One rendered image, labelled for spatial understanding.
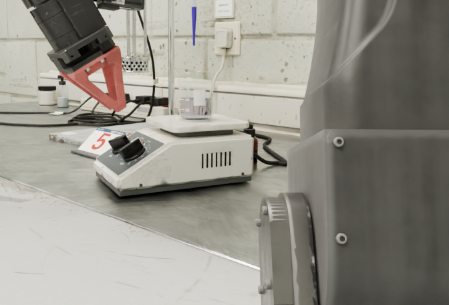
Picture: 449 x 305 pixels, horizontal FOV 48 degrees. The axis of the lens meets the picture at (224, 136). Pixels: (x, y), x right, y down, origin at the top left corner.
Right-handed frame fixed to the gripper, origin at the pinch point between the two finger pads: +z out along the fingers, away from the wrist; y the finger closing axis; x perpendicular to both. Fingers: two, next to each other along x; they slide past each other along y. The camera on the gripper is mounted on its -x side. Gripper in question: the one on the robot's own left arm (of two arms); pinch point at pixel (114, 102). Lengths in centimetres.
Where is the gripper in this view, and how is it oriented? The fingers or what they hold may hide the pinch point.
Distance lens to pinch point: 66.6
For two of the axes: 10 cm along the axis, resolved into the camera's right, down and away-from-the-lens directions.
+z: 4.4, 8.1, 3.7
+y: -4.7, -1.5, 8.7
